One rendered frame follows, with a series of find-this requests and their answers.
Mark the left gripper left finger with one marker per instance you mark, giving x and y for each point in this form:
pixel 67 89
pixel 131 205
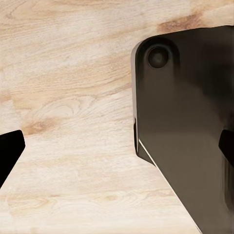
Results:
pixel 12 145

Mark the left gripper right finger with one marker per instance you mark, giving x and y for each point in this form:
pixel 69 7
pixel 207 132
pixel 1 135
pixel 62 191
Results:
pixel 226 145

